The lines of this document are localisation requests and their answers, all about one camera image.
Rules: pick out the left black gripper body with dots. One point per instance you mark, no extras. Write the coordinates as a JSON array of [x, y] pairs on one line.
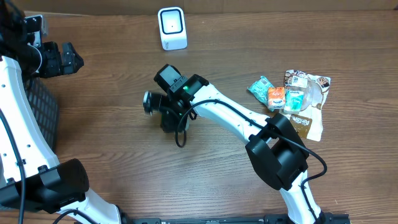
[[52, 62]]

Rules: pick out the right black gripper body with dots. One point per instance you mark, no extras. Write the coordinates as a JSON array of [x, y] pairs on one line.
[[170, 119]]

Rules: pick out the teal packet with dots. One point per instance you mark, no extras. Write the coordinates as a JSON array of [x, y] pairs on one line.
[[260, 90]]

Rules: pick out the orange snack packet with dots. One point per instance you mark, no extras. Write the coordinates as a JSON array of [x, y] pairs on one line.
[[276, 98]]

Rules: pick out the green white small box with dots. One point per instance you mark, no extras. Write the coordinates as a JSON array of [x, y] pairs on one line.
[[294, 100]]

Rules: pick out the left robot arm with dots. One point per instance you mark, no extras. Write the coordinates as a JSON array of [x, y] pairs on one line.
[[32, 177]]

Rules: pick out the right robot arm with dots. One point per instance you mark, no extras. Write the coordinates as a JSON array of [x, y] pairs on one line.
[[276, 152]]

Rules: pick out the white barcode scanner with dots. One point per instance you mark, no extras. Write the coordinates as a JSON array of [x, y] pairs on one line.
[[173, 33]]

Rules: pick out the grey plastic mesh basket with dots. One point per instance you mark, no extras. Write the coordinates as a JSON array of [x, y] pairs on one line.
[[45, 109]]

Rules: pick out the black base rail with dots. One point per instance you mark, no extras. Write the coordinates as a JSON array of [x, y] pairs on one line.
[[328, 218]]

